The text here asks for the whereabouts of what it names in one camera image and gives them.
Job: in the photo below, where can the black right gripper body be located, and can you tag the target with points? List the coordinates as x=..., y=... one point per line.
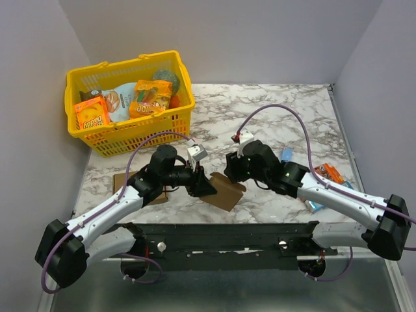
x=231, y=166

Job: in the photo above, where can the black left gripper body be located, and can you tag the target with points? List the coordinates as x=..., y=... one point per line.
x=194, y=188

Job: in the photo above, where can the brown cardboard box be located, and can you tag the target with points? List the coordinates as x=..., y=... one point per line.
x=228, y=193
x=118, y=182

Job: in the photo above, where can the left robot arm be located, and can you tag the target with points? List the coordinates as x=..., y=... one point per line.
x=63, y=250

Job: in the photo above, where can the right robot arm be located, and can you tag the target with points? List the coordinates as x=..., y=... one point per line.
x=381, y=225

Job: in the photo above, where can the blue small box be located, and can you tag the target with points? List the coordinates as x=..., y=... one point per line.
x=286, y=154

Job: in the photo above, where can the folded brown cardboard box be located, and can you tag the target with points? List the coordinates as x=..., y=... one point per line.
x=118, y=182

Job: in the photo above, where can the orange small box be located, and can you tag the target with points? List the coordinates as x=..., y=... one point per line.
x=329, y=172

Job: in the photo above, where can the orange snack box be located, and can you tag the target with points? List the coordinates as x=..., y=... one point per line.
x=92, y=113

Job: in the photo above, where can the light blue mint pack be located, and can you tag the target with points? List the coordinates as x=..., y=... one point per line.
x=314, y=207

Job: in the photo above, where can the orange round fruit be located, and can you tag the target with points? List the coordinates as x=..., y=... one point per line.
x=175, y=102

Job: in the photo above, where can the yellow mango gummy bag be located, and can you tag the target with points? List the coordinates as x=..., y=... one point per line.
x=151, y=97

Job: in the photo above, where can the grey green round sponge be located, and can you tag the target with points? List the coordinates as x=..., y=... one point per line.
x=170, y=76

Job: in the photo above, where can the yellow plastic shopping basket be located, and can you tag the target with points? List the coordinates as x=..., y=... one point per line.
x=123, y=137

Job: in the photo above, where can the light blue cassava chips bag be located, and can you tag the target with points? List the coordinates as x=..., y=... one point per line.
x=118, y=101

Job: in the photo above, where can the dark brown snack packet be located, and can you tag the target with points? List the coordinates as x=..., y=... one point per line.
x=85, y=96

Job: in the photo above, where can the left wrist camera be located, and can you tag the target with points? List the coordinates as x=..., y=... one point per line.
x=195, y=152

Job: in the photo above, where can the black mounting base plate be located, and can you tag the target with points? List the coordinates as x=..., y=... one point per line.
x=182, y=247

